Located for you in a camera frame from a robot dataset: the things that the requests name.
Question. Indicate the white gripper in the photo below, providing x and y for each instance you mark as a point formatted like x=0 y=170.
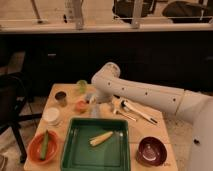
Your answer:
x=93 y=99

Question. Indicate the orange red apple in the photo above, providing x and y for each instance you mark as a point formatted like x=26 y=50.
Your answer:
x=81 y=106

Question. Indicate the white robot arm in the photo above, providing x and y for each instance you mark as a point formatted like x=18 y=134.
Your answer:
x=195 y=108

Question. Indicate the green plastic tray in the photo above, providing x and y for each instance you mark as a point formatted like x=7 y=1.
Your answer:
x=111 y=155

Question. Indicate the blue sponge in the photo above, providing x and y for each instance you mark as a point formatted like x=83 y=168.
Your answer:
x=88 y=96

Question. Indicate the clear glass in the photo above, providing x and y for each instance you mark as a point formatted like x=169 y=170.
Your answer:
x=95 y=111

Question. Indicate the green translucent cup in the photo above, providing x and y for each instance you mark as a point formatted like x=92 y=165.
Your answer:
x=82 y=86

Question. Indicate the dark metal cup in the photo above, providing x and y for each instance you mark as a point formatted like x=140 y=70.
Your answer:
x=61 y=98

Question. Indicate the yellow corn cob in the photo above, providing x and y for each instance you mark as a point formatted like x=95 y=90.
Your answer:
x=100 y=138

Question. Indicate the white small bowl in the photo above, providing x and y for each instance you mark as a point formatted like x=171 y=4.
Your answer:
x=52 y=116

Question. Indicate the green cucumber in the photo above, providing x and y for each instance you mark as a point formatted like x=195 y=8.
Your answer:
x=44 y=146

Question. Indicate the orange bowl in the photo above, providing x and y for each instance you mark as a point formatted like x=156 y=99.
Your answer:
x=34 y=148

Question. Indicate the black office chair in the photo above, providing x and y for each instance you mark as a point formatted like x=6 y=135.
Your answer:
x=13 y=98

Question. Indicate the dark purple bowl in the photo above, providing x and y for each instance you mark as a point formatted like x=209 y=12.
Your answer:
x=151 y=152

